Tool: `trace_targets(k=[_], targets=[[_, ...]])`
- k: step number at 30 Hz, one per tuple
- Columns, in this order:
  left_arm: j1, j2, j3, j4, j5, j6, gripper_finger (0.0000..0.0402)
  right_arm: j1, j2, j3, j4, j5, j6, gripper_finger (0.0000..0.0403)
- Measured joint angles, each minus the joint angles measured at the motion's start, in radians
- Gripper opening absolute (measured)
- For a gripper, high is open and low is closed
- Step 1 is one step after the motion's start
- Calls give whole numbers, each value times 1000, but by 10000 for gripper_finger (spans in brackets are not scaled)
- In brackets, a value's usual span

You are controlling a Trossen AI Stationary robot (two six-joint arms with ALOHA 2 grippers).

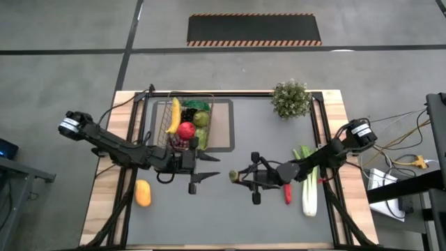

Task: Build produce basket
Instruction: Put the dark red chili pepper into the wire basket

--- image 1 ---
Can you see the potted green plant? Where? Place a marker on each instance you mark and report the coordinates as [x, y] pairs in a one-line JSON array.
[[291, 99]]

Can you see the dark device with blue light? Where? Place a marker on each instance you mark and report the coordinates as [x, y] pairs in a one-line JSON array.
[[7, 150]]

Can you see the lime green cabbage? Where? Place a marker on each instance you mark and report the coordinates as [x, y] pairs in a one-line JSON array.
[[201, 136]]

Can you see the watermelon slice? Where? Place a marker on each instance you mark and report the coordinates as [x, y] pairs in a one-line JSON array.
[[197, 105]]

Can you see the yellow banana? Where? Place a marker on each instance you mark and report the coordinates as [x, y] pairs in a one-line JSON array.
[[175, 115]]

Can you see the yellow power splitter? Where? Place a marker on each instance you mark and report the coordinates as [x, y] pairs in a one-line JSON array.
[[418, 162]]

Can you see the black desk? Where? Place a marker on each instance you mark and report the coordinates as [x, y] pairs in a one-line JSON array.
[[437, 122]]

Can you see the red grape bunch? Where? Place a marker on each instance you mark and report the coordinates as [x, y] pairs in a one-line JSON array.
[[178, 143]]

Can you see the tan mat with dark border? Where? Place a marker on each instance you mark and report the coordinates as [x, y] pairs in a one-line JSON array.
[[221, 122]]

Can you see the red chili pepper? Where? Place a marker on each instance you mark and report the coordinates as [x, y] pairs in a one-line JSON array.
[[287, 195]]

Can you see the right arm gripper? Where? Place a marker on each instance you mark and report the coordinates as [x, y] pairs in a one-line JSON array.
[[266, 178]]

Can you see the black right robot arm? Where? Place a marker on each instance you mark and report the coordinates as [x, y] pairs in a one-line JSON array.
[[327, 155]]

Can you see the black grape bunch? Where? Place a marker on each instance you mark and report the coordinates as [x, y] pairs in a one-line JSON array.
[[188, 115]]

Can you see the black aluminium table frame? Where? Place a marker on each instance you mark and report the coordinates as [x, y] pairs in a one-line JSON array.
[[244, 93]]

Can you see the green white celery stalk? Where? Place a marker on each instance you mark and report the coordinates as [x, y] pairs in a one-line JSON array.
[[310, 198]]

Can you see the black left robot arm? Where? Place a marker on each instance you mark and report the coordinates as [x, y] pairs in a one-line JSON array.
[[115, 148]]

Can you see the grey desk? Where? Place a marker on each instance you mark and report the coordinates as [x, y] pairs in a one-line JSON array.
[[14, 171]]

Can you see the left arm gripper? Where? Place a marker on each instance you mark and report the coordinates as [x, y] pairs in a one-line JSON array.
[[188, 164]]

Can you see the white paper box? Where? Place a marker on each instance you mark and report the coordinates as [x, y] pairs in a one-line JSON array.
[[380, 178]]

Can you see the green pear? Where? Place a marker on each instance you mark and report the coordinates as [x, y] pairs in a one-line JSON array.
[[201, 119]]

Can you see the red apple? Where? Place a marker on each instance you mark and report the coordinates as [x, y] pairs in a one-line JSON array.
[[186, 131]]

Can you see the black striped floor mat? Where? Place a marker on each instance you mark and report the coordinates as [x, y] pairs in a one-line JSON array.
[[254, 29]]

